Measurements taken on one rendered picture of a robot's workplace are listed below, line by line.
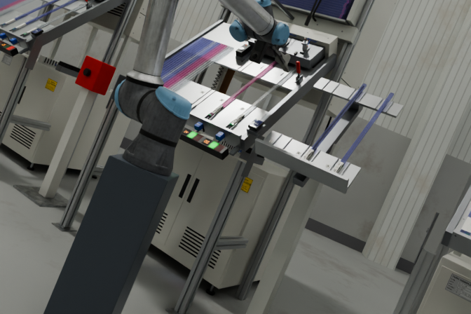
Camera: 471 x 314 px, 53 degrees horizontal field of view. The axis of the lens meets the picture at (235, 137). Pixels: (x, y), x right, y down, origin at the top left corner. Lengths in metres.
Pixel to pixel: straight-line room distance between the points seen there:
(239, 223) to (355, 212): 3.17
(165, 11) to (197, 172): 1.01
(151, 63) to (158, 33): 0.09
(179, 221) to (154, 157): 0.97
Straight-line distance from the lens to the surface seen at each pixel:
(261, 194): 2.09
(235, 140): 1.82
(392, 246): 5.10
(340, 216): 5.17
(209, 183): 2.21
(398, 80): 5.25
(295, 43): 2.25
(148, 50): 1.45
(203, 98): 2.03
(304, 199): 1.76
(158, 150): 1.36
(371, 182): 5.18
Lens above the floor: 0.78
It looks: 2 degrees down
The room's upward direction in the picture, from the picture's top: 23 degrees clockwise
